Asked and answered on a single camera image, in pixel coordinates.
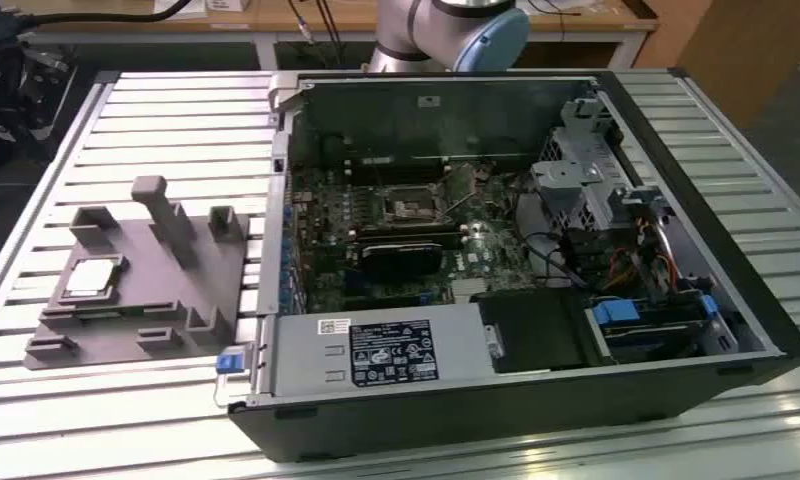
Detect silver CPU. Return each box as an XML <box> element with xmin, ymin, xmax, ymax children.
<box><xmin>64</xmin><ymin>258</ymin><xmax>128</xmax><ymax>302</ymax></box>

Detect CPU socket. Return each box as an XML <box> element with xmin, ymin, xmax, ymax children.
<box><xmin>379</xmin><ymin>185</ymin><xmax>452</xmax><ymax>226</ymax></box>

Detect green RAM stick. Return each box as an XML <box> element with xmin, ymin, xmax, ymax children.
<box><xmin>56</xmin><ymin>305</ymin><xmax>174</xmax><ymax>322</ymax></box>

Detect grey parts rack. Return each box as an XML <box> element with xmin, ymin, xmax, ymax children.
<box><xmin>22</xmin><ymin>174</ymin><xmax>252</xmax><ymax>371</ymax></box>

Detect wooden desk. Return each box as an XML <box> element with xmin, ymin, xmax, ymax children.
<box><xmin>12</xmin><ymin>0</ymin><xmax>661</xmax><ymax>71</ymax></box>

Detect green motherboard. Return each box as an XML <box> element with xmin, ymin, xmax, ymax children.
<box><xmin>284</xmin><ymin>159</ymin><xmax>536</xmax><ymax>316</ymax></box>

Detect blue case latch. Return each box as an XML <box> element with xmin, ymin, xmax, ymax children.
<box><xmin>216</xmin><ymin>349</ymin><xmax>250</xmax><ymax>375</ymax></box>

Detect black graphics card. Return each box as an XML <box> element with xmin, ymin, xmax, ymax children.
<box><xmin>357</xmin><ymin>239</ymin><xmax>445</xmax><ymax>281</ymax></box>

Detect grey power supply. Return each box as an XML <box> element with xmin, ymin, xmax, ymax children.
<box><xmin>256</xmin><ymin>303</ymin><xmax>496</xmax><ymax>401</ymax></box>

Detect metal socket cover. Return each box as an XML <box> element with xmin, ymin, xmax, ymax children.
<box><xmin>443</xmin><ymin>162</ymin><xmax>480</xmax><ymax>211</ymax></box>

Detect silver chipset heatsink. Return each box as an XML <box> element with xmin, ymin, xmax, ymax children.
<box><xmin>453</xmin><ymin>279</ymin><xmax>491</xmax><ymax>303</ymax></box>

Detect silver disk bay cage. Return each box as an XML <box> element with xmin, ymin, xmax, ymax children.
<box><xmin>529</xmin><ymin>97</ymin><xmax>663</xmax><ymax>236</ymax></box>

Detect black plastic shroud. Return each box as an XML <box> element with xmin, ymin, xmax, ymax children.
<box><xmin>476</xmin><ymin>289</ymin><xmax>589</xmax><ymax>374</ymax></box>

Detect black and silver PC case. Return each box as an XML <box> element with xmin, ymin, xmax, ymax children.
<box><xmin>225</xmin><ymin>68</ymin><xmax>800</xmax><ymax>464</ymax></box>

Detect blue disk carrier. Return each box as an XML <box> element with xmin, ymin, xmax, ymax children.
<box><xmin>589</xmin><ymin>297</ymin><xmax>641</xmax><ymax>331</ymax></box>

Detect wooden cabinet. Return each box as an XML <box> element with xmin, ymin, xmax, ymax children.
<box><xmin>632</xmin><ymin>0</ymin><xmax>800</xmax><ymax>132</ymax></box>

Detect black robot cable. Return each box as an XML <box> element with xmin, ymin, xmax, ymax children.
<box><xmin>12</xmin><ymin>0</ymin><xmax>196</xmax><ymax>30</ymax></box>

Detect wire locking lever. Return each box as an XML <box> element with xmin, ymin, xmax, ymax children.
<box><xmin>443</xmin><ymin>187</ymin><xmax>480</xmax><ymax>217</ymax></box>

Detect black internal cable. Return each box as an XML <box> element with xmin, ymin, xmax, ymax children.
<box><xmin>516</xmin><ymin>232</ymin><xmax>592</xmax><ymax>289</ymax></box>

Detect coloured wire bundle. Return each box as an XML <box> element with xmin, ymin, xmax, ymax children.
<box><xmin>605</xmin><ymin>244</ymin><xmax>683</xmax><ymax>292</ymax></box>

